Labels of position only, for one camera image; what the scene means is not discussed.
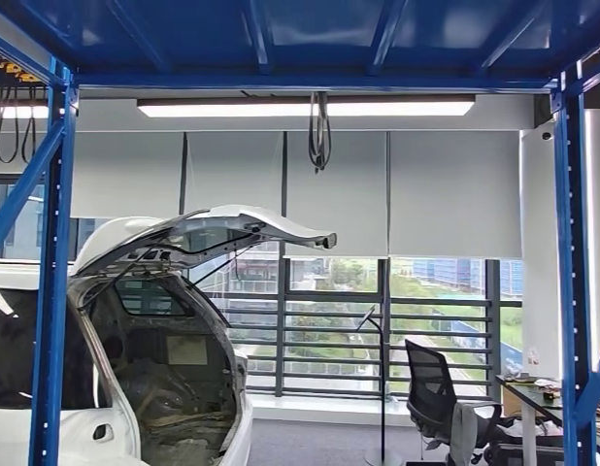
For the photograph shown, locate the blue rack shelf deck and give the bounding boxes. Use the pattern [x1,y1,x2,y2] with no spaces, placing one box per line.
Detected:
[0,0,600,92]

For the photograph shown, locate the white car tailgate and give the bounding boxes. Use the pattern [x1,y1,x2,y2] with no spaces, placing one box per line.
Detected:
[71,204,338,285]

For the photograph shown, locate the white roller blind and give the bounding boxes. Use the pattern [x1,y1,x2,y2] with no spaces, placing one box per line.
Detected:
[70,131,185,220]
[0,131,53,186]
[184,131,286,218]
[388,131,523,261]
[285,131,388,259]

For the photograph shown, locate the grey window railing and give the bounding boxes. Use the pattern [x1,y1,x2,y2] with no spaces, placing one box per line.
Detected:
[203,290,523,399]

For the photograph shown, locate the long ceiling light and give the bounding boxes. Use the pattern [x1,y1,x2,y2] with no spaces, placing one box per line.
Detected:
[0,104,52,121]
[136,94,477,119]

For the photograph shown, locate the beige rectangular sheet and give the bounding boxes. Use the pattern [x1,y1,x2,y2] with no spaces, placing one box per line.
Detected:
[164,335,209,369]

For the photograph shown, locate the black floor stand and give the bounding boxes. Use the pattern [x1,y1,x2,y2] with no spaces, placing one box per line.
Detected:
[356,305,403,466]

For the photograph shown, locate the black mesh office chair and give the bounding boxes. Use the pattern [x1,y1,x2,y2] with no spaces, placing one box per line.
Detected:
[404,338,504,466]

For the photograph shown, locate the grey cloth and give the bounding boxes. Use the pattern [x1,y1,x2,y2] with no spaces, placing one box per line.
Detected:
[447,402,479,466]

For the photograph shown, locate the cardboard box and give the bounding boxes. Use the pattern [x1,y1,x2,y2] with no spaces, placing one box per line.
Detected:
[502,384,524,419]

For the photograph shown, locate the black bag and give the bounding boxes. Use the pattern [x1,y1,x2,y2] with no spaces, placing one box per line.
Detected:
[483,416,566,466]

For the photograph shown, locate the dark desk white legs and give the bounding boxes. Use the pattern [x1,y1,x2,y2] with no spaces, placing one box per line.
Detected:
[494,374,600,466]

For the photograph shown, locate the white car body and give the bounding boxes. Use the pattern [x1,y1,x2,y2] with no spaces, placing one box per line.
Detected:
[0,215,255,466]

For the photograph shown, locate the blue rack diagonal brace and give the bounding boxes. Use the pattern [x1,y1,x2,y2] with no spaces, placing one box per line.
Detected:
[573,339,600,430]
[0,120,67,260]

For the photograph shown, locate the black hanging cable loop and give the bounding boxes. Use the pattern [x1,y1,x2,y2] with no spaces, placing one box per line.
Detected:
[307,90,333,174]

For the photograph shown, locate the blue rack upright post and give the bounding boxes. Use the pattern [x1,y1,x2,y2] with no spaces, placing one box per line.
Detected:
[551,60,598,466]
[27,56,81,466]

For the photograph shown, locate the yellow black cable carrier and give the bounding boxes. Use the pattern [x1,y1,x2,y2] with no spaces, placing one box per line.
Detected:
[0,58,43,86]

